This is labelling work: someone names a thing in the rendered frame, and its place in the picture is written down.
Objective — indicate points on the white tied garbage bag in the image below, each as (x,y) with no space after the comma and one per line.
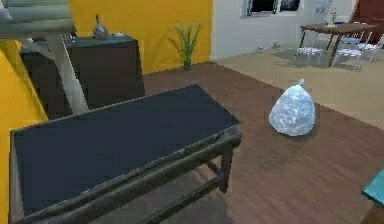
(293,111)

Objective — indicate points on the green house plant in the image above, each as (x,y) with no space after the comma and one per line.
(187,43)

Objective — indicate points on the dark wooden bench table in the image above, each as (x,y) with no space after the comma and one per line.
(110,146)

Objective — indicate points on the dark brown cabinet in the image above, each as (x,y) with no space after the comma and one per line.
(100,71)

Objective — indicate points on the dark window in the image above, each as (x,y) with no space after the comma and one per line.
(271,6)

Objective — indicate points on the white dining chair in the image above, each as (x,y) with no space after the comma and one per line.
(309,50)
(374,46)
(350,51)

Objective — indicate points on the brown dining table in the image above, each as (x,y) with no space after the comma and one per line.
(336,28)

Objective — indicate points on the teal table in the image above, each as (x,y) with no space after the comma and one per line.
(375,188)

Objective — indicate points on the dark red door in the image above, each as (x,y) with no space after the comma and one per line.
(369,15)

